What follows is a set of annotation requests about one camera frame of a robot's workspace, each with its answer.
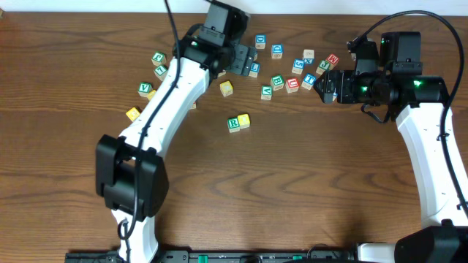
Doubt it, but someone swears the blue D wooden block back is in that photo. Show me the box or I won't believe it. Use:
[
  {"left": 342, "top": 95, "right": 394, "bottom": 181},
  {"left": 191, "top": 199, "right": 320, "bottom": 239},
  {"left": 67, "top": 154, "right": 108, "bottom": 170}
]
[{"left": 254, "top": 34, "right": 266, "bottom": 50}]

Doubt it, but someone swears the yellow C wooden block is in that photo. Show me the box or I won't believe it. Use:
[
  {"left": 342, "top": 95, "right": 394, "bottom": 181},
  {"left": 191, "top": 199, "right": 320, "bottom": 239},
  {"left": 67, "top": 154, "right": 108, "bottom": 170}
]
[{"left": 219, "top": 80, "right": 233, "bottom": 97}]

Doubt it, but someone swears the blue D wooden block right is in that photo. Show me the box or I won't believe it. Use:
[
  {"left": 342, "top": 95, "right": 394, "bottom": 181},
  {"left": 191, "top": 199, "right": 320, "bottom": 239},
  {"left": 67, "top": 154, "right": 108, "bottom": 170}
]
[{"left": 271, "top": 44, "right": 284, "bottom": 59}]

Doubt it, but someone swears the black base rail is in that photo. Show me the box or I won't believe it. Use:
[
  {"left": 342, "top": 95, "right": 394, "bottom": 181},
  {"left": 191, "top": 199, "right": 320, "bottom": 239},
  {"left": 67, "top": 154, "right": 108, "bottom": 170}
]
[{"left": 64, "top": 248, "right": 358, "bottom": 263}]

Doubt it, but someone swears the green B wooden block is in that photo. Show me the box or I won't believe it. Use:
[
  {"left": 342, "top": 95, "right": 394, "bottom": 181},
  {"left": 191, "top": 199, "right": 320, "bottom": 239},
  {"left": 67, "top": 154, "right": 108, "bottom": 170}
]
[{"left": 271, "top": 75, "right": 284, "bottom": 91}]

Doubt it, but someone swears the blue d wooden block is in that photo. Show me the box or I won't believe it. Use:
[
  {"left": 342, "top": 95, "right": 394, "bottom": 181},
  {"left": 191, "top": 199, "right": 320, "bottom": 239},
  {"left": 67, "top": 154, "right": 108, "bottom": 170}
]
[
  {"left": 254, "top": 34, "right": 266, "bottom": 50},
  {"left": 271, "top": 44, "right": 284, "bottom": 59}
]

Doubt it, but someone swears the green J wooden block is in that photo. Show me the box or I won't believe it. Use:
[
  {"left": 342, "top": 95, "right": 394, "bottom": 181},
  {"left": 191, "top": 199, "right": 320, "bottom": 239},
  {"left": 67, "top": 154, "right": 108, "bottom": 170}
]
[{"left": 316, "top": 60, "right": 331, "bottom": 75}]

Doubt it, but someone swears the blue T wooden block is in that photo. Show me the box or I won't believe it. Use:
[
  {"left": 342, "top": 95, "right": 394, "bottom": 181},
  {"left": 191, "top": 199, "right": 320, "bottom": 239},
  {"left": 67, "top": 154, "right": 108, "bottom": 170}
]
[{"left": 301, "top": 73, "right": 317, "bottom": 90}]

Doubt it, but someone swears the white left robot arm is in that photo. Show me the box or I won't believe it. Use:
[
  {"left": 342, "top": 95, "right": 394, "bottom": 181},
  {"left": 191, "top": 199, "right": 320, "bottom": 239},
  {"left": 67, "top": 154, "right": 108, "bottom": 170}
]
[{"left": 96, "top": 1, "right": 257, "bottom": 262}]

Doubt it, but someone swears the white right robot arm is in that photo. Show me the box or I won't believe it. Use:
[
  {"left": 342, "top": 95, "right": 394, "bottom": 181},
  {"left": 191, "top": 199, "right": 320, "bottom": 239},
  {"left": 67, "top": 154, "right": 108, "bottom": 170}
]
[{"left": 314, "top": 31, "right": 467, "bottom": 262}]

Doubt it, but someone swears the blue L wooden block lower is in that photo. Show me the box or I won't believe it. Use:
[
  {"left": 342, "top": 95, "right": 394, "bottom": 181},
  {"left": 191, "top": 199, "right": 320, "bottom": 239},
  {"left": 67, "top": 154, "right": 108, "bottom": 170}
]
[{"left": 249, "top": 62, "right": 260, "bottom": 77}]

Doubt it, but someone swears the green R wooden block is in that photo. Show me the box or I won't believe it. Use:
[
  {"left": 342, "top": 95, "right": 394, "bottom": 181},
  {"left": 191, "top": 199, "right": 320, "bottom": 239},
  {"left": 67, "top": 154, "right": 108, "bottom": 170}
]
[{"left": 227, "top": 118, "right": 241, "bottom": 133}]

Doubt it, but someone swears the yellow O wooden block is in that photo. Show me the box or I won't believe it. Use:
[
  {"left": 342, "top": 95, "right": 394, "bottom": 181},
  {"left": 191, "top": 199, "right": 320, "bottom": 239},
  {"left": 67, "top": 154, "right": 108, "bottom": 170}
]
[{"left": 237, "top": 113, "right": 251, "bottom": 129}]

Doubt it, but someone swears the green J block left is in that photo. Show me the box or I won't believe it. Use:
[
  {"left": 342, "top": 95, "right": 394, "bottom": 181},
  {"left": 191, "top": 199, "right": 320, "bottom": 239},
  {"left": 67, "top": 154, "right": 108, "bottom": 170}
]
[{"left": 151, "top": 52, "right": 167, "bottom": 66}]

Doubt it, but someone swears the red U wooden block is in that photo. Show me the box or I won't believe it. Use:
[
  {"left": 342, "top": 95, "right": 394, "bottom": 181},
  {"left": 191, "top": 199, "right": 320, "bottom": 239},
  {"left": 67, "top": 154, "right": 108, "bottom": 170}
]
[{"left": 286, "top": 77, "right": 300, "bottom": 93}]

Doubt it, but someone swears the green 7 wooden block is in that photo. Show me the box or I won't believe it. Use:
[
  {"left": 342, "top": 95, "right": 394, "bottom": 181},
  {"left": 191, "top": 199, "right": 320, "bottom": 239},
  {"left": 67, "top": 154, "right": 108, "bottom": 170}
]
[{"left": 154, "top": 65, "right": 168, "bottom": 81}]

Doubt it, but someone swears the blue 5 wooden block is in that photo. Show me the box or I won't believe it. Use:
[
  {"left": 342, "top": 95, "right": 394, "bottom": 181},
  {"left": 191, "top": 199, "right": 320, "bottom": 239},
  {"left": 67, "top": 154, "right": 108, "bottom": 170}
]
[{"left": 292, "top": 58, "right": 305, "bottom": 75}]

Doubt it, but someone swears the yellow block far left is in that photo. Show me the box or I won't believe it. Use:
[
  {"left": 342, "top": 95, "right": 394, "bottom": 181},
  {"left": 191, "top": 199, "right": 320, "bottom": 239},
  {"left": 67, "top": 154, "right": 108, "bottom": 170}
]
[{"left": 126, "top": 107, "right": 141, "bottom": 122}]

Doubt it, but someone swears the blue X wooden block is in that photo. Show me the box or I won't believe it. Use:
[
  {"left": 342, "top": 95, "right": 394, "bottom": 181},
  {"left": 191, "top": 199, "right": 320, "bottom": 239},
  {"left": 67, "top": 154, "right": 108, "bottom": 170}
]
[{"left": 303, "top": 49, "right": 314, "bottom": 65}]

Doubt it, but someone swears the yellow block near N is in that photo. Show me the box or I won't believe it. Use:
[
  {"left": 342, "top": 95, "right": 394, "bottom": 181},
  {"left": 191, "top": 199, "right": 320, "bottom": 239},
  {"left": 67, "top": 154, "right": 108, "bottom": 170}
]
[{"left": 147, "top": 90, "right": 156, "bottom": 101}]

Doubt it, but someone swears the green V wooden block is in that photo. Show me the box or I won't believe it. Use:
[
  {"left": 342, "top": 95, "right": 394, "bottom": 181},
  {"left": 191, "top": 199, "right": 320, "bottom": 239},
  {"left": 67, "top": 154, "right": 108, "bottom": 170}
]
[{"left": 261, "top": 85, "right": 273, "bottom": 100}]

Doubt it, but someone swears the green V block left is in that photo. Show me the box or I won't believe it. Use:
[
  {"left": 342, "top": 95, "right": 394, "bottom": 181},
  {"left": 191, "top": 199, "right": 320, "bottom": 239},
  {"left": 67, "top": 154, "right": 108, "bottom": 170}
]
[{"left": 137, "top": 82, "right": 153, "bottom": 97}]

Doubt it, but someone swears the red M wooden block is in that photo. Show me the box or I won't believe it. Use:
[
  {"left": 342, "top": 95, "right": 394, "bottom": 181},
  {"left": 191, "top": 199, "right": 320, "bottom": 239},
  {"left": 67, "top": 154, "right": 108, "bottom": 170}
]
[{"left": 326, "top": 53, "right": 339, "bottom": 70}]

